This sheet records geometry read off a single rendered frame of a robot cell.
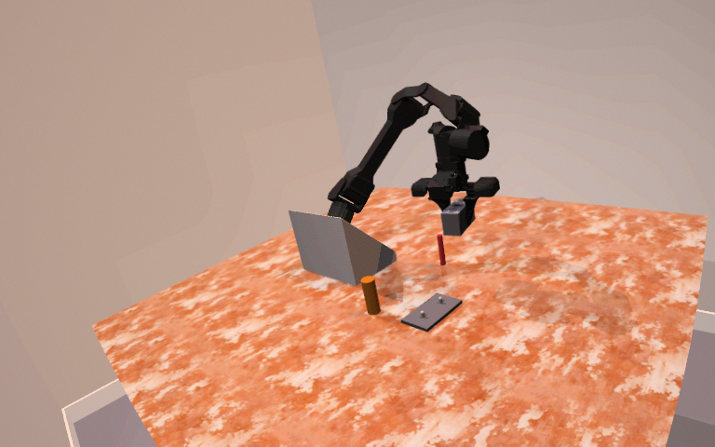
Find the dark brown cylinder with orange top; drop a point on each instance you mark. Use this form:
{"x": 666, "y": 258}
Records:
{"x": 371, "y": 295}

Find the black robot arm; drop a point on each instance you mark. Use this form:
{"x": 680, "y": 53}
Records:
{"x": 468, "y": 140}

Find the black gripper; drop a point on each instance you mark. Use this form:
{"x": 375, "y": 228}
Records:
{"x": 483, "y": 187}

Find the red peg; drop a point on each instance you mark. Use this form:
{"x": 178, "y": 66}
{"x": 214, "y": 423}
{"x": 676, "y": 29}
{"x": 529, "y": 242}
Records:
{"x": 441, "y": 250}

